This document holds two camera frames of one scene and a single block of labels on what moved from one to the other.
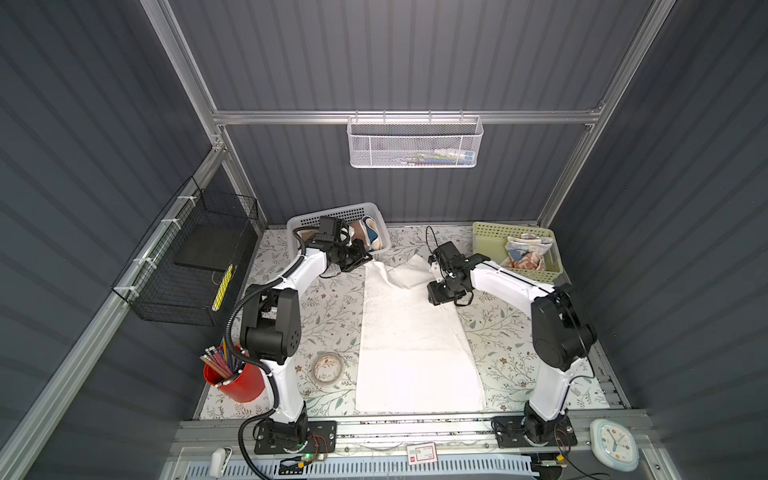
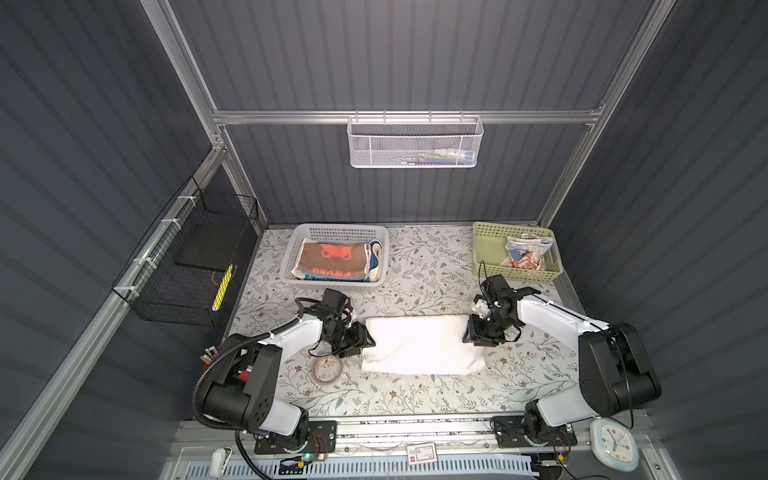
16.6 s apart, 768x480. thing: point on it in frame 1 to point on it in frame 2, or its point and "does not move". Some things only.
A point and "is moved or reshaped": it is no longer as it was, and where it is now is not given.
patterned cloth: x=526 y=251 does not move
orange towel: x=359 y=233 is moved or reshaped
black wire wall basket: x=186 y=270 does not move
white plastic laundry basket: x=347 y=214 is moved or reshaped
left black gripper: x=360 y=255 to x=359 y=333
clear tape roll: x=327 y=367 does not move
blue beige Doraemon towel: x=372 y=234 to x=373 y=257
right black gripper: x=435 y=296 to x=476 y=335
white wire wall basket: x=409 y=142 does not move
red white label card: x=421 y=453 does not move
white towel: x=413 y=353 is moved or reshaped
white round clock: x=614 y=444 does not move
